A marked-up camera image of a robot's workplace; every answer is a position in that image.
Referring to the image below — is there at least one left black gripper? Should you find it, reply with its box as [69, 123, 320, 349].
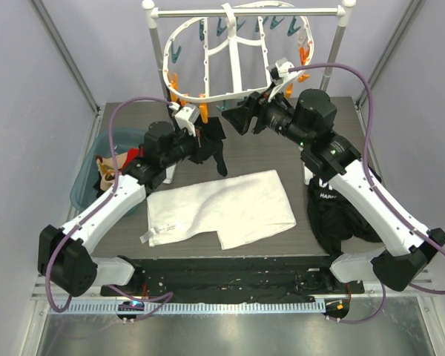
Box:
[161, 123, 219, 168]

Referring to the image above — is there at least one dark navy sock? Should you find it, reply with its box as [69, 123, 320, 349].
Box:
[195, 116, 228, 177]

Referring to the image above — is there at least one red santa sock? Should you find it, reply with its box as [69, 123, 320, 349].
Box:
[124, 148, 141, 165]

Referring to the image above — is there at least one beige striped sock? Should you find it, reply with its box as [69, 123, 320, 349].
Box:
[95, 153, 127, 176]
[97, 172, 116, 191]

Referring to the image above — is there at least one white round clip hanger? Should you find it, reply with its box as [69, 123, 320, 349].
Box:
[162, 1, 316, 122]

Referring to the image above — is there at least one black white-striped sock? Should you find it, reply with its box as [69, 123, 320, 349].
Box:
[93, 180, 113, 199]

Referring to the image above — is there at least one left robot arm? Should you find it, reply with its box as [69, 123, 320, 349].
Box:
[38, 117, 227, 297]

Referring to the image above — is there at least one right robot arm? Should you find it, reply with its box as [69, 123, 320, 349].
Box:
[222, 89, 445, 293]

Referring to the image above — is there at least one white metal drying rack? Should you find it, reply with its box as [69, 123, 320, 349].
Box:
[141, 0, 357, 186]

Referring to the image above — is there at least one white towel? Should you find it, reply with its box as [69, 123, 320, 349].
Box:
[140, 170, 297, 250]

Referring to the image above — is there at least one teal plastic basin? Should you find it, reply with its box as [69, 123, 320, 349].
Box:
[70, 128, 149, 216]

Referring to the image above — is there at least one black printed t-shirt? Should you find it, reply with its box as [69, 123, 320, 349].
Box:
[307, 177, 381, 257]

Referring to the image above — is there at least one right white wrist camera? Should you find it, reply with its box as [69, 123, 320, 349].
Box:
[266, 57, 311, 101]

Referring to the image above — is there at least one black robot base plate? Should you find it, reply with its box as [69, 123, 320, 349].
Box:
[125, 256, 365, 304]

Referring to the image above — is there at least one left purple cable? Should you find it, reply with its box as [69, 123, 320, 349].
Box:
[44, 96, 179, 320]

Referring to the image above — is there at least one purple cable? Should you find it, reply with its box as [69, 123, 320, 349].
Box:
[44, 96, 179, 320]
[289, 62, 445, 323]

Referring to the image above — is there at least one white slotted cable duct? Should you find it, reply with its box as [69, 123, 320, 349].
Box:
[63, 300, 326, 315]

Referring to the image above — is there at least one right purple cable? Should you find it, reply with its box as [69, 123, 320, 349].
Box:
[289, 62, 445, 323]

